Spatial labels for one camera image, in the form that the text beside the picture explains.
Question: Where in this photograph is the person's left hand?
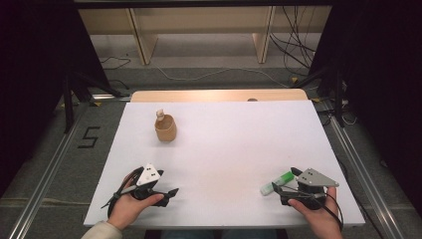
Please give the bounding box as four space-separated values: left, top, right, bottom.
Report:
106 172 165 231

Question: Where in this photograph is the white board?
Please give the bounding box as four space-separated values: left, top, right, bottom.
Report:
83 99 366 230

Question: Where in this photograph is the light wooden desk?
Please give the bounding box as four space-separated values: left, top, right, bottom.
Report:
77 5 333 67

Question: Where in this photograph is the white floor cable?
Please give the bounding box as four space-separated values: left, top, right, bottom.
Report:
151 63 291 90

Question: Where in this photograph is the wooden cup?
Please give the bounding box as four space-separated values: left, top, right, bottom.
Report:
153 114 178 143

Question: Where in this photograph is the person's right hand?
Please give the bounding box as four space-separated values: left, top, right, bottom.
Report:
287 186 345 239

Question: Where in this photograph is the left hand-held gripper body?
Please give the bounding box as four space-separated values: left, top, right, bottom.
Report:
130 162 170 208

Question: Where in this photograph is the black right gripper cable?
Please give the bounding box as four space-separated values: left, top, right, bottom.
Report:
315 191 345 232

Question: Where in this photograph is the bundle of black cables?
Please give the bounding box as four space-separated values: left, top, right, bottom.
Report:
268 5 317 72

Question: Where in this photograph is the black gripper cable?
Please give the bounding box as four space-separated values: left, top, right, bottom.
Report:
101 166 144 218
315 191 345 232

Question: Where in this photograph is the black tripod stand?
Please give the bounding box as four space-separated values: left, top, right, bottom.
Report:
62 70 124 134
291 65 346 120

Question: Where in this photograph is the wooden table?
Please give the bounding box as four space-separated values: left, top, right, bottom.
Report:
130 88 310 104

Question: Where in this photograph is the thin black floor cable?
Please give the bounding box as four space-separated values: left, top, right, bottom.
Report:
99 55 132 71

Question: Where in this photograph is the black curtain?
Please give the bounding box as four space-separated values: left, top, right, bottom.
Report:
0 0 110 197
308 0 422 208

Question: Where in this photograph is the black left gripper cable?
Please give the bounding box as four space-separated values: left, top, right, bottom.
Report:
101 166 144 218

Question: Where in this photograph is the green and white glue stick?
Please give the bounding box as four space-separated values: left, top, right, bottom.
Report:
259 170 296 197

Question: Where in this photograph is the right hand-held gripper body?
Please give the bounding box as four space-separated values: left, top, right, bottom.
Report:
280 167 340 211

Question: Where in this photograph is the short aluminium rail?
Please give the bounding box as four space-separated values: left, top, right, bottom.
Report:
91 93 132 103

